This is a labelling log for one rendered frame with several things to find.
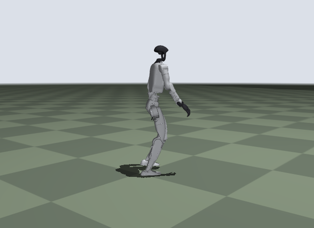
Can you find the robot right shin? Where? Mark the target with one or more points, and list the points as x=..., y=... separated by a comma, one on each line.
x=154, y=153

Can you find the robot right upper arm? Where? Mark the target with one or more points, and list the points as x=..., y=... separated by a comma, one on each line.
x=163, y=68

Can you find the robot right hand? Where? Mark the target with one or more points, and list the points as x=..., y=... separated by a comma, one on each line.
x=184, y=106

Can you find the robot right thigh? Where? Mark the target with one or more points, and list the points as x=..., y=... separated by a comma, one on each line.
x=159, y=122

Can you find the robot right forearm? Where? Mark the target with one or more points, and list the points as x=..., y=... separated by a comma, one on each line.
x=173, y=93

